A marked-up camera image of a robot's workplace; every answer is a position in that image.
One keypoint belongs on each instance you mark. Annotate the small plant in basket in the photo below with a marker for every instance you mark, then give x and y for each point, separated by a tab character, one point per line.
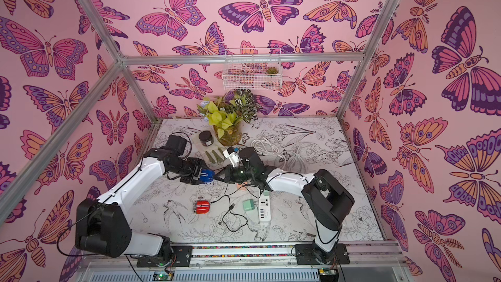
272	71

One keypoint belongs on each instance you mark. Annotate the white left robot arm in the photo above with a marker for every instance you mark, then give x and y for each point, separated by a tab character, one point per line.
103	224

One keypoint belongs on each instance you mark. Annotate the potted green artificial plant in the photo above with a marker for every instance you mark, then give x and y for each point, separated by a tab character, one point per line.
226	114

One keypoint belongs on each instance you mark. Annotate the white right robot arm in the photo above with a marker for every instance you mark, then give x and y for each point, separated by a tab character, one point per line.
329	201

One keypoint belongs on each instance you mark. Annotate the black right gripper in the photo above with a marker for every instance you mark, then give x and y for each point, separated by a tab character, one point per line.
237	173

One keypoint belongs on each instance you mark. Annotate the small black jar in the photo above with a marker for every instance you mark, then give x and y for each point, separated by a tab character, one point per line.
206	138

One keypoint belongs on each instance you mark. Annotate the white wire wall basket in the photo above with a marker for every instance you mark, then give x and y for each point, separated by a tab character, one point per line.
245	68

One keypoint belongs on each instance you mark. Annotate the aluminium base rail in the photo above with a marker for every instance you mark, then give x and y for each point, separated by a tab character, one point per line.
293	261

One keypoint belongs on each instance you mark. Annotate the white power strip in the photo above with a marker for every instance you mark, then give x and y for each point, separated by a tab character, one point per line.
264	209

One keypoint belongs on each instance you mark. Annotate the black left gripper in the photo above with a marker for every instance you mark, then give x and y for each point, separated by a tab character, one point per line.
199	163

